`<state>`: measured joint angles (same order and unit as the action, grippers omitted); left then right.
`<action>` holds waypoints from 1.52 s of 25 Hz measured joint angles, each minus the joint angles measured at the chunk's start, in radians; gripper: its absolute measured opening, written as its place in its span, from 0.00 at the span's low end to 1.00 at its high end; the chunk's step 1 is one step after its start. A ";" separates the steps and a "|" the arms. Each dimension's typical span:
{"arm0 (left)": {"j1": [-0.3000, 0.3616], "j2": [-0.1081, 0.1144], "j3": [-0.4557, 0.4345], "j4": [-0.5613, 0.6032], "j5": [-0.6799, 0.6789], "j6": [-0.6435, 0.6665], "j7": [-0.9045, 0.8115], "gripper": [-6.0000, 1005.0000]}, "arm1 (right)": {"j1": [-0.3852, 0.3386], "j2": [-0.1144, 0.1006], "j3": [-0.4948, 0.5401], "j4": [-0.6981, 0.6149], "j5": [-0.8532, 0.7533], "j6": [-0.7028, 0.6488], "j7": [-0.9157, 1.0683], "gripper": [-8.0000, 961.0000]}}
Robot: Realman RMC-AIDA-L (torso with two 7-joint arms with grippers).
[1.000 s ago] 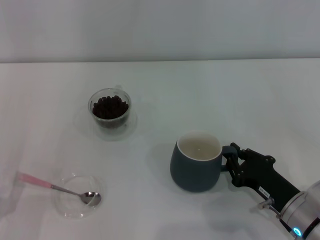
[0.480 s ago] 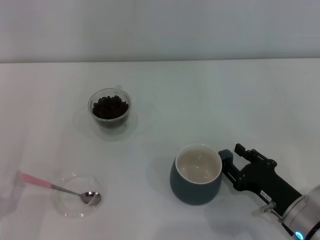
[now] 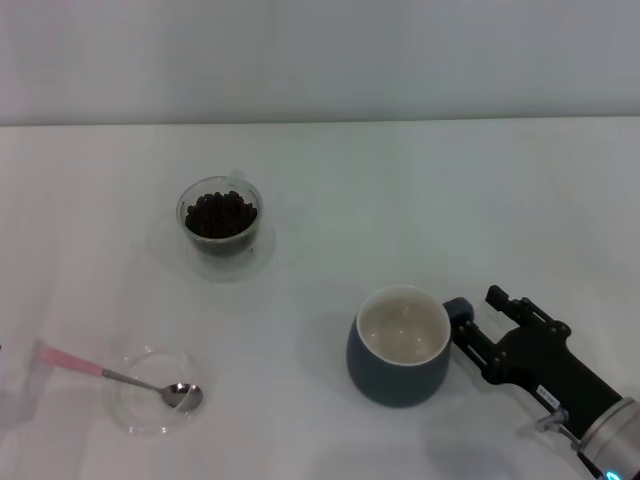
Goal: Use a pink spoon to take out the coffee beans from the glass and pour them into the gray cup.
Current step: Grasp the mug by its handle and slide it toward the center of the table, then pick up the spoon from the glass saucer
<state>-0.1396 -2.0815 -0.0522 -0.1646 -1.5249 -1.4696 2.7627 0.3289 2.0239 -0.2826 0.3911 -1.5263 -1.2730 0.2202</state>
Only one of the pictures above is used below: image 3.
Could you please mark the coffee bean pile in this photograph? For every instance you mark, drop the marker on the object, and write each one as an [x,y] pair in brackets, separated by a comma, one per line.
[220,215]

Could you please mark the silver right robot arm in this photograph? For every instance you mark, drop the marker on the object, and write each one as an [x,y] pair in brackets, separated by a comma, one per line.
[617,440]

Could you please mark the dark blue ceramic mug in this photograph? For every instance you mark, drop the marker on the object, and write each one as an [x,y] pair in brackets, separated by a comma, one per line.
[390,382]

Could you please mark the clear glass cup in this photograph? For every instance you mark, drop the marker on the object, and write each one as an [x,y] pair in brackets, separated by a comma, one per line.
[220,247]

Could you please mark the small clear glass dish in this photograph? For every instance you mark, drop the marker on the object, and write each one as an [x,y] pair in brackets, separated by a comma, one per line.
[140,417]

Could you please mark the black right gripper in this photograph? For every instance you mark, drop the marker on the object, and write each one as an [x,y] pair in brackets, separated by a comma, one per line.
[555,365]

